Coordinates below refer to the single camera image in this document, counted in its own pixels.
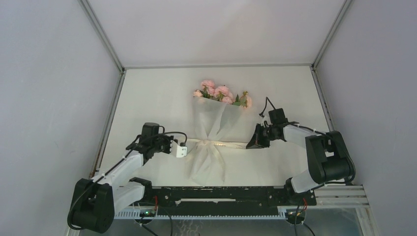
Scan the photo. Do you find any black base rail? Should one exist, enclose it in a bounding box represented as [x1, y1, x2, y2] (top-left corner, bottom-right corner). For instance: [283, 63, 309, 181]
[137, 186, 317, 214]

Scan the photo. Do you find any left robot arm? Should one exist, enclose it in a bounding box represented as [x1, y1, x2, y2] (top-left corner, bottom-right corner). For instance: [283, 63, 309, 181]
[67, 122, 187, 234]

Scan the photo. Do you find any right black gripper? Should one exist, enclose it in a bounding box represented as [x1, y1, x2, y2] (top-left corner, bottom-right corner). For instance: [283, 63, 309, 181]
[247, 122, 279, 148]

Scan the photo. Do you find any circuit board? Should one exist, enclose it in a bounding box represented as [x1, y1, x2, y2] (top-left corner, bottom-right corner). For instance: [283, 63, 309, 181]
[285, 209, 306, 219]
[139, 210, 156, 218]

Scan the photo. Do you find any left circuit board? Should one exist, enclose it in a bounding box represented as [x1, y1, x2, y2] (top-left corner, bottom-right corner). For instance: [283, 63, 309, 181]
[139, 210, 156, 218]

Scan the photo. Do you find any white slotted cable duct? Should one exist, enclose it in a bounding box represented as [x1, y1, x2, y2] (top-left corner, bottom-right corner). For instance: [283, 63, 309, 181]
[114, 209, 287, 220]

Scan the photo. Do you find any cream ribbon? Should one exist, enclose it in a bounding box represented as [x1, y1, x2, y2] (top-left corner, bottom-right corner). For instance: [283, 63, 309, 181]
[187, 139, 247, 149]

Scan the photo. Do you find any right circuit board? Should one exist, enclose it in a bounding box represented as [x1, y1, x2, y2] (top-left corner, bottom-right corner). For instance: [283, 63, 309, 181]
[285, 209, 306, 219]

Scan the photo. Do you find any pink flower two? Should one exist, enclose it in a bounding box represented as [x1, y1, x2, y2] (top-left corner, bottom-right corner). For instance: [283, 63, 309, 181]
[201, 80, 215, 98]

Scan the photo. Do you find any white wrapping paper sheet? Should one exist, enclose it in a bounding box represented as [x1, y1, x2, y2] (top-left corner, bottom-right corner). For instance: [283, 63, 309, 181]
[186, 97, 243, 186]

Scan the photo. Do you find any pink flower one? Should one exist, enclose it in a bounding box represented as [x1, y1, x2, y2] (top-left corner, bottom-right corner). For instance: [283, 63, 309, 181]
[214, 86, 234, 104]

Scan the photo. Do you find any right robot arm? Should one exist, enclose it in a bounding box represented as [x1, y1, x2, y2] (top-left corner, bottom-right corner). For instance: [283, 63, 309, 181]
[246, 108, 356, 205]

